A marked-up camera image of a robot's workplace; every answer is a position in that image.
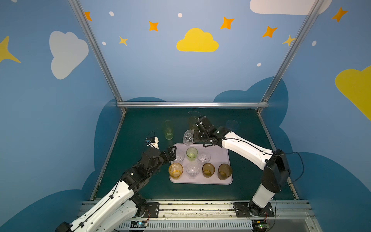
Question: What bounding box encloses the clear faceted glass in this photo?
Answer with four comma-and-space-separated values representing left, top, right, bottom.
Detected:
183, 130, 194, 146
174, 152, 185, 163
185, 163, 200, 179
197, 151, 211, 164

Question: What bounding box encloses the short yellow amber glass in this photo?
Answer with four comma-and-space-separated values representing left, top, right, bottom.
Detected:
168, 162, 184, 179

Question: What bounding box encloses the tall green tumbler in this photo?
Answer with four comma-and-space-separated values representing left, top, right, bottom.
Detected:
162, 120, 174, 140

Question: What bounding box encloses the short green glass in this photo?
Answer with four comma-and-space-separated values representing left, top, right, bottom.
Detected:
186, 148, 198, 161

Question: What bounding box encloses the short brown textured cup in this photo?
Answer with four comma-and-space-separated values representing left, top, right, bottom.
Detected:
202, 163, 215, 178

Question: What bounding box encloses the dark brown textured tall cup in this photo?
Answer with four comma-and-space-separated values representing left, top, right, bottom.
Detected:
217, 163, 233, 180

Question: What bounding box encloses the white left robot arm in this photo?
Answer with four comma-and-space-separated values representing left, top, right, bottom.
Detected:
55, 146, 177, 232

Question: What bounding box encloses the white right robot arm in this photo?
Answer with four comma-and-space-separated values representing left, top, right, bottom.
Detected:
194, 116, 291, 216

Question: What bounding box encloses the pink plastic tray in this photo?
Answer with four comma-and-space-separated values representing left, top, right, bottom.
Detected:
169, 144, 233, 185

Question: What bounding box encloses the tall amber tumbler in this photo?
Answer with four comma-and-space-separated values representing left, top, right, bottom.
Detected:
187, 116, 199, 131

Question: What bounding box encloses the frosted blue tall tumbler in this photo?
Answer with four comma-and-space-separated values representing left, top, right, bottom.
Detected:
225, 119, 239, 131

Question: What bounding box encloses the left green circuit board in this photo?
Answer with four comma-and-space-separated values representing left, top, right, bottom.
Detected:
129, 221, 148, 230

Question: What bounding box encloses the green circuit board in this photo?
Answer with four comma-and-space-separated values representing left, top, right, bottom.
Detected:
129, 221, 148, 230
251, 220, 269, 232

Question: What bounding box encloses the right green circuit board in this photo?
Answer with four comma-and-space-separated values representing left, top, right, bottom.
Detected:
251, 220, 269, 232

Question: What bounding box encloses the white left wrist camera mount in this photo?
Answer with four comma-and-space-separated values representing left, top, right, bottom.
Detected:
146, 136, 159, 149

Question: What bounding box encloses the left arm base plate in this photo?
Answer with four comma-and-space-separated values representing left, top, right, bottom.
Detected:
135, 202, 159, 218

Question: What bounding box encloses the aluminium back frame rail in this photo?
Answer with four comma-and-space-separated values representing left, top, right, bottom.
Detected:
117, 101, 269, 108

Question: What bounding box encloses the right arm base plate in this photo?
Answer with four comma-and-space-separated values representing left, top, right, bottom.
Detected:
233, 201, 275, 218

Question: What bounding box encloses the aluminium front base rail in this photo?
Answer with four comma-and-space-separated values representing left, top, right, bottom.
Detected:
76, 199, 317, 232

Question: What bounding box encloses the aluminium left frame post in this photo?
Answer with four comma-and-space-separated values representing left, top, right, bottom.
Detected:
68, 0, 122, 103

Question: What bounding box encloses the aluminium frame post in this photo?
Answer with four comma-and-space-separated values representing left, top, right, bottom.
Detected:
257, 0, 325, 115
68, 0, 122, 103

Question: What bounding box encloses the aluminium right frame post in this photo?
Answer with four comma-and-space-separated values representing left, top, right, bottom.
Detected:
257, 0, 325, 115

